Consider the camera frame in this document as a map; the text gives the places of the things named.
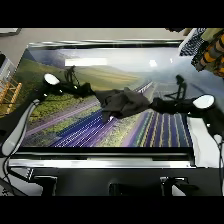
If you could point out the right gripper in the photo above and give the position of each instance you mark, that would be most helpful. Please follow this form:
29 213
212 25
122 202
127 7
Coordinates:
158 106

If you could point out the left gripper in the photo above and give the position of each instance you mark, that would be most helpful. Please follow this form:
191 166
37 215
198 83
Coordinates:
86 90

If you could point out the grey garment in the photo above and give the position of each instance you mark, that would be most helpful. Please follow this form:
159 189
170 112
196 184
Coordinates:
125 103

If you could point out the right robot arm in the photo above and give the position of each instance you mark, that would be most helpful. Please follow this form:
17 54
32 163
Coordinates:
186 106

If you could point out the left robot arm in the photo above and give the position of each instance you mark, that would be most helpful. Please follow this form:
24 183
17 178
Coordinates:
15 133

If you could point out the black white checked garment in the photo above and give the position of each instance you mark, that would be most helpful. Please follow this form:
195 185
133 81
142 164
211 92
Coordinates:
193 43

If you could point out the yellow black striped garment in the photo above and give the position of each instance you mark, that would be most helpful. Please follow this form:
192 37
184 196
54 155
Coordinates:
211 56

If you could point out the olive garment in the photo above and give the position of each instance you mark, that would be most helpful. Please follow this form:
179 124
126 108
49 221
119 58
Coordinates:
213 33

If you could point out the silver frame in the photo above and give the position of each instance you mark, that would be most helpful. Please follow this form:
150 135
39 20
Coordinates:
100 163

